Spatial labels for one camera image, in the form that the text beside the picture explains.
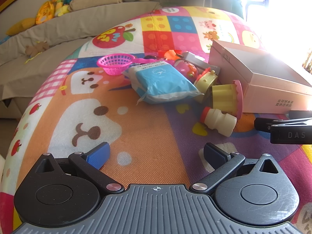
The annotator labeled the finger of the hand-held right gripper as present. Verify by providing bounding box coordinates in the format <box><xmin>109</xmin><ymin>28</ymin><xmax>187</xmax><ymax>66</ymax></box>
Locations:
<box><xmin>254</xmin><ymin>118</ymin><xmax>312</xmax><ymax>133</ymax></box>
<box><xmin>289</xmin><ymin>111</ymin><xmax>312</xmax><ymax>119</ymax></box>

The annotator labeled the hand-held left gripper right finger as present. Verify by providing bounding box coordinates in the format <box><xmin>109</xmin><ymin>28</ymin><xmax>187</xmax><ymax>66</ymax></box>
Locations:
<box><xmin>191</xmin><ymin>143</ymin><xmax>281</xmax><ymax>195</ymax></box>

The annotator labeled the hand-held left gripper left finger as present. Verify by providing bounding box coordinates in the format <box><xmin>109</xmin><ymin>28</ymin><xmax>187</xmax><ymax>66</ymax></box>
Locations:
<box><xmin>35</xmin><ymin>142</ymin><xmax>125</xmax><ymax>194</ymax></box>

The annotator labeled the white bottle with red cap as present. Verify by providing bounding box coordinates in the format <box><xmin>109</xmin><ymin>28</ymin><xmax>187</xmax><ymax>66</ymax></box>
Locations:
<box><xmin>200</xmin><ymin>107</ymin><xmax>238</xmax><ymax>137</ymax></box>

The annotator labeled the pink cardboard box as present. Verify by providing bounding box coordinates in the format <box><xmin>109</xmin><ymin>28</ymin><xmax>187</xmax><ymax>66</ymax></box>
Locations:
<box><xmin>208</xmin><ymin>39</ymin><xmax>312</xmax><ymax>114</ymax></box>

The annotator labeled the yellow toy cup pink rim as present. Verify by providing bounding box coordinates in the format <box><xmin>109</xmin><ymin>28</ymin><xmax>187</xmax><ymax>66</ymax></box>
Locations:
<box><xmin>211</xmin><ymin>80</ymin><xmax>243</xmax><ymax>118</ymax></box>

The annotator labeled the yellow toy alarm clock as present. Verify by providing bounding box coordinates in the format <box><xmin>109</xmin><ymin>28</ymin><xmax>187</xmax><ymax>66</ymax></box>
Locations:
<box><xmin>195</xmin><ymin>68</ymin><xmax>218</xmax><ymax>93</ymax></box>

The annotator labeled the pink plastic toy strainer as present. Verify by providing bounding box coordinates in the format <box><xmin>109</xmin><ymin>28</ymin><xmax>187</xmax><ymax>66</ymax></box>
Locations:
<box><xmin>97</xmin><ymin>54</ymin><xmax>158</xmax><ymax>76</ymax></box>

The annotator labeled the blue tissue packet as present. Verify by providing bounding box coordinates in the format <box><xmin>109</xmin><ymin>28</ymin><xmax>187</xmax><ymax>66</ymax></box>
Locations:
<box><xmin>122</xmin><ymin>60</ymin><xmax>205</xmax><ymax>105</ymax></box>

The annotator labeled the pink toy figure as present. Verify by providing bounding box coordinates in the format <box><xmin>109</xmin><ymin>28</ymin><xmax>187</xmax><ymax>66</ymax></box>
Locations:
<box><xmin>174</xmin><ymin>58</ymin><xmax>199</xmax><ymax>83</ymax></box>

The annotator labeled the grey card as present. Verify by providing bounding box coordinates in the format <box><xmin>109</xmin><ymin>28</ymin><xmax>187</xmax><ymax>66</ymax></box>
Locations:
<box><xmin>181</xmin><ymin>51</ymin><xmax>221</xmax><ymax>76</ymax></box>

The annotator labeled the red toy bowl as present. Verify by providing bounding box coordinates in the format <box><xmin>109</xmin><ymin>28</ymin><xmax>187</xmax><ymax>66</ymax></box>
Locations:
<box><xmin>158</xmin><ymin>49</ymin><xmax>182</xmax><ymax>57</ymax></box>

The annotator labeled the colourful cartoon play mat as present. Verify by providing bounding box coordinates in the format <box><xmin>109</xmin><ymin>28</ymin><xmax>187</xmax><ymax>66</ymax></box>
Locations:
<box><xmin>0</xmin><ymin>6</ymin><xmax>312</xmax><ymax>234</ymax></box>

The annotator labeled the brown plush toy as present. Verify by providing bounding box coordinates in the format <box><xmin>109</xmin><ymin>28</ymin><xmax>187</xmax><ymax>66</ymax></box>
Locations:
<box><xmin>26</xmin><ymin>41</ymin><xmax>50</xmax><ymax>57</ymax></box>

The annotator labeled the green cloth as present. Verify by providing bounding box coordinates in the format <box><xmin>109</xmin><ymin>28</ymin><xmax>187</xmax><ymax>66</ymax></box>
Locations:
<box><xmin>231</xmin><ymin>0</ymin><xmax>245</xmax><ymax>19</ymax></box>

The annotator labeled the beige sofa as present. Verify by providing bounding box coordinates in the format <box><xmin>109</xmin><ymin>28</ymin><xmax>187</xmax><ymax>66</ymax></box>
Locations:
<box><xmin>0</xmin><ymin>1</ymin><xmax>162</xmax><ymax>119</ymax></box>

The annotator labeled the yellow pillow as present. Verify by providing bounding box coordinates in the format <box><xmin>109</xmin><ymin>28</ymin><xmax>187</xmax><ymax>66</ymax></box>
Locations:
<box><xmin>6</xmin><ymin>17</ymin><xmax>37</xmax><ymax>36</ymax></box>

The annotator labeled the beige cushion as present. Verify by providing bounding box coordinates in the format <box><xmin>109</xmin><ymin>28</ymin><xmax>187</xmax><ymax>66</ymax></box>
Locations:
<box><xmin>67</xmin><ymin>0</ymin><xmax>123</xmax><ymax>12</ymax></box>

